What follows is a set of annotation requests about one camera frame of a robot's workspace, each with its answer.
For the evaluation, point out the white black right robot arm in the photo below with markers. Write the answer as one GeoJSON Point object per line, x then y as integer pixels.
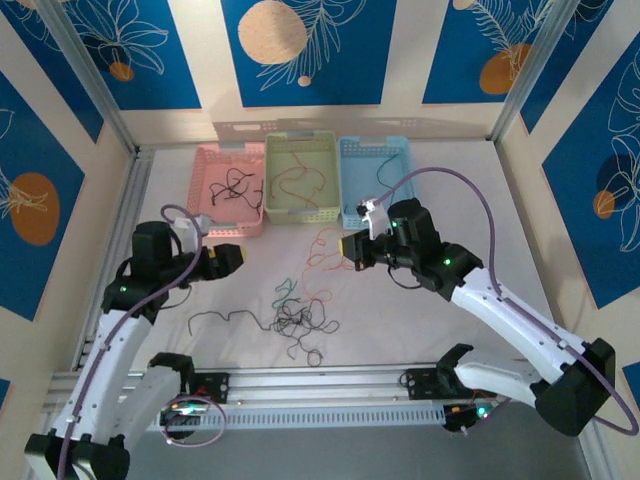
{"type": "Point", "coordinates": [515, 320]}

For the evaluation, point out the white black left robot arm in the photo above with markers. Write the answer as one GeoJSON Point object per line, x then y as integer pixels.
{"type": "Point", "coordinates": [115, 360]}

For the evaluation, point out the pink plastic basket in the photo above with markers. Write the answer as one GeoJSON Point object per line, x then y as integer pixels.
{"type": "Point", "coordinates": [225, 225]}

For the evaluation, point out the green plastic basket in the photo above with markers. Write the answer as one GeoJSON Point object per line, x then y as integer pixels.
{"type": "Point", "coordinates": [300, 215]}

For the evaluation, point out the blue plastic basket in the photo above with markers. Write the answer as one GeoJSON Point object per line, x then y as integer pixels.
{"type": "Point", "coordinates": [360, 175]}

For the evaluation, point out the black electronics board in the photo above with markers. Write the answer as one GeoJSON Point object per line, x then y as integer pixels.
{"type": "Point", "coordinates": [180, 425]}
{"type": "Point", "coordinates": [460, 417]}

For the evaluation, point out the aluminium side rail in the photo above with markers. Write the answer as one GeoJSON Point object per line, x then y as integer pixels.
{"type": "Point", "coordinates": [131, 190]}

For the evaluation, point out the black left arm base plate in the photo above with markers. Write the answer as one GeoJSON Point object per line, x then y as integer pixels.
{"type": "Point", "coordinates": [220, 387]}

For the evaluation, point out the aluminium frame rail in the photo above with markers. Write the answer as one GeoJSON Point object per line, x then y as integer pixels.
{"type": "Point", "coordinates": [320, 385]}

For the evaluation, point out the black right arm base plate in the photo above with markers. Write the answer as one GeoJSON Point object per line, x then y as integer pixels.
{"type": "Point", "coordinates": [420, 385]}

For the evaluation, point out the aluminium frame post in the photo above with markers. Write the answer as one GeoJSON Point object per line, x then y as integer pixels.
{"type": "Point", "coordinates": [531, 75]}
{"type": "Point", "coordinates": [92, 75]}

